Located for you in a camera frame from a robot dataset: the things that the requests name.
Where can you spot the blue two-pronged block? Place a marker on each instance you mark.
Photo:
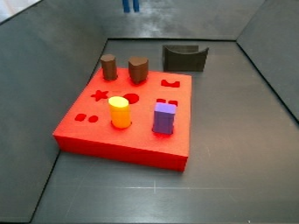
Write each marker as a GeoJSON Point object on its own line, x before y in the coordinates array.
{"type": "Point", "coordinates": [131, 5]}

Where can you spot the red shape-sorting board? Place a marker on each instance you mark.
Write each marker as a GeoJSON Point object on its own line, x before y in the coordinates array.
{"type": "Point", "coordinates": [86, 131]}

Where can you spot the purple rectangular peg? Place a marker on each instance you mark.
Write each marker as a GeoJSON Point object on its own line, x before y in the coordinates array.
{"type": "Point", "coordinates": [165, 113]}

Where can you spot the yellow cylinder peg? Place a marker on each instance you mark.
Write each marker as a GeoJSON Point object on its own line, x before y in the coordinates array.
{"type": "Point", "coordinates": [119, 111]}

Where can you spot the brown heart-shaped peg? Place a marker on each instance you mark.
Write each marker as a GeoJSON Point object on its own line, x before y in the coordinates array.
{"type": "Point", "coordinates": [138, 69]}

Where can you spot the brown hexagonal peg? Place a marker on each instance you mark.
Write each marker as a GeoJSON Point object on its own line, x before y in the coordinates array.
{"type": "Point", "coordinates": [109, 66]}

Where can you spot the black curved holder stand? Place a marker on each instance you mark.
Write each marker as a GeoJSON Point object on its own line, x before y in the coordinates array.
{"type": "Point", "coordinates": [185, 58]}

